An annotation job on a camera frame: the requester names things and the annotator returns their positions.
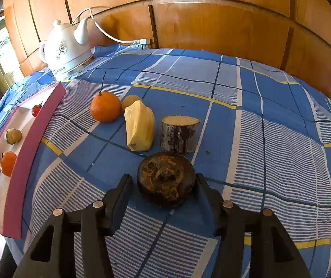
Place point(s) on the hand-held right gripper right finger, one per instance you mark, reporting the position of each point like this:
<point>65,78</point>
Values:
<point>208,199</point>

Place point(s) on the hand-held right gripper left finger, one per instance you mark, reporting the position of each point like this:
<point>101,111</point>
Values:
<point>122,199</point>

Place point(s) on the small stemless orange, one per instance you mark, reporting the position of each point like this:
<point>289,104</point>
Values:
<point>8,163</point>

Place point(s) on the small pale yellow fruit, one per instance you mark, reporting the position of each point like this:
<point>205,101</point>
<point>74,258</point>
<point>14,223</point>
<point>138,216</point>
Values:
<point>12,136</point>

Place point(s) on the pink-edged white cardboard tray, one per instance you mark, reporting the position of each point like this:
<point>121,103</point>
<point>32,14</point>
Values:
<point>29,162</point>

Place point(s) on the red cherry tomato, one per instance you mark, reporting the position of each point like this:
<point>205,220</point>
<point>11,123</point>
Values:
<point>36,110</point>

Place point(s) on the peeled yellow fruit piece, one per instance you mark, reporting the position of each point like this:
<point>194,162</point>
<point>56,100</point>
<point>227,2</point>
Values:
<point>140,127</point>

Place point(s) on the orange with stem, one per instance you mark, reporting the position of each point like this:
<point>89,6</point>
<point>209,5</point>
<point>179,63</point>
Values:
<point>105,106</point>

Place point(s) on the small brownish round fruit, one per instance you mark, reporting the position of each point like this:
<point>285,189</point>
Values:
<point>130,101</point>

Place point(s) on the wooden door with glass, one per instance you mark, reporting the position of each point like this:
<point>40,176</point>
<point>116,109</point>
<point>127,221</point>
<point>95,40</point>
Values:
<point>0,49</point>

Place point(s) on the blue plaid tablecloth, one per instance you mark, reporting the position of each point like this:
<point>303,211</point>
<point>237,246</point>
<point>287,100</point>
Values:
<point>269,121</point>

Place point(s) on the white floral ceramic kettle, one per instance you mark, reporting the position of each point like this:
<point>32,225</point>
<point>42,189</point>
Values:
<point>64,52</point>

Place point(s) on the wooden wardrobe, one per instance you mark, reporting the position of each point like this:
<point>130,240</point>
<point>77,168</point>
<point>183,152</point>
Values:
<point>211,20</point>

